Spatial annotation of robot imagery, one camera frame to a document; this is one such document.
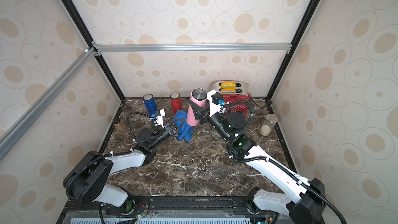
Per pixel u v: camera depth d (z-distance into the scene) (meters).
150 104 0.94
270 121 0.90
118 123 0.95
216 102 0.50
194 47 0.91
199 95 0.57
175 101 0.94
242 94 0.99
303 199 0.38
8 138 0.51
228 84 1.01
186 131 0.72
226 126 0.48
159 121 0.72
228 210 0.73
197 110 0.54
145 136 0.63
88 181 0.43
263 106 1.14
